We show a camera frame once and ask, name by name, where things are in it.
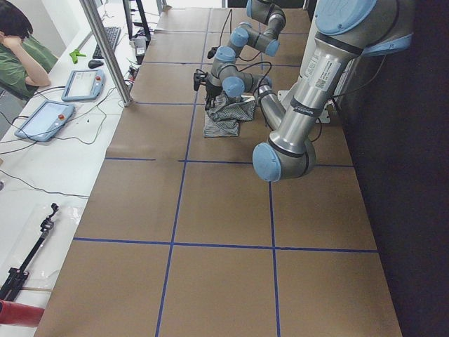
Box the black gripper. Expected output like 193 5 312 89
207 46 218 59
193 69 222 109

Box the navy white striped polo shirt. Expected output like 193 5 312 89
203 92 256 138

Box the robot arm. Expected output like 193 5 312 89
194 1 416 182
207 1 286 62

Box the black keyboard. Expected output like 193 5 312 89
92 26 122 60

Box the black computer mouse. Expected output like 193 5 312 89
88 59 104 69

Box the far teach pendant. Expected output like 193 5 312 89
61 69 105 102

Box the teach pendant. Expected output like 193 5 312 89
15 100 75 142
61 69 105 102

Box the green plastic clamp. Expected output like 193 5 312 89
69 49 86 64

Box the near teach pendant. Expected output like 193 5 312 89
15 100 75 142

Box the seated person green shirt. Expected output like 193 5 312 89
1 1 58 100

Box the black tripod stick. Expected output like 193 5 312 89
1 203 59 301

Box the red cylinder object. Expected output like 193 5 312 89
0 300 45 327

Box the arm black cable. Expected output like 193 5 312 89
236 61 274 99
217 9 234 48

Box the aluminium frame post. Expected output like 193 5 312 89
79 0 132 107

